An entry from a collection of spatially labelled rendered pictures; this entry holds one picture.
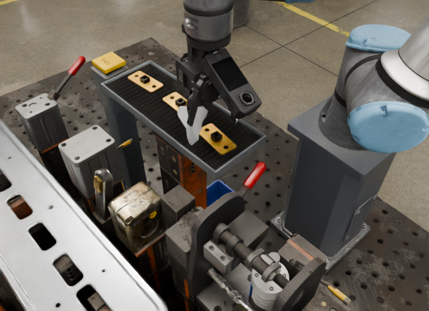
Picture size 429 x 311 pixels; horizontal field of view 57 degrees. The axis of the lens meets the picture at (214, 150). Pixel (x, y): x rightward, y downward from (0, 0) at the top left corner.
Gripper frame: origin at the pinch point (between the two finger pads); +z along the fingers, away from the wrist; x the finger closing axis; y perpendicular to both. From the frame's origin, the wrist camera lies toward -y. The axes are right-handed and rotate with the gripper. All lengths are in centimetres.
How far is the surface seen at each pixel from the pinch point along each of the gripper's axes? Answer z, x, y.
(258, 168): 2.5, -2.0, -10.1
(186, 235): 9.9, 14.2, -10.0
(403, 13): 118, -308, 129
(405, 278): 48, -37, -34
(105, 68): 1.8, 6.5, 34.7
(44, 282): 17.7, 38.1, 1.6
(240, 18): 110, -173, 196
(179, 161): 11.9, 4.3, 7.7
